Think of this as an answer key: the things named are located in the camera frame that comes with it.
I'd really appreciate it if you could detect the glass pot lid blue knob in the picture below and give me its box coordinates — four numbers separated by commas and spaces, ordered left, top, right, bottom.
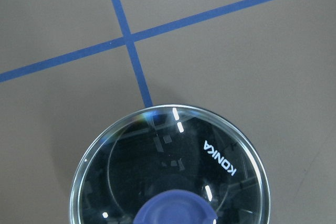
69, 104, 270, 223

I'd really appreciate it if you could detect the dark blue pot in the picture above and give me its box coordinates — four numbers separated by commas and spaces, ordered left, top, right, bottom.
224, 118, 259, 156

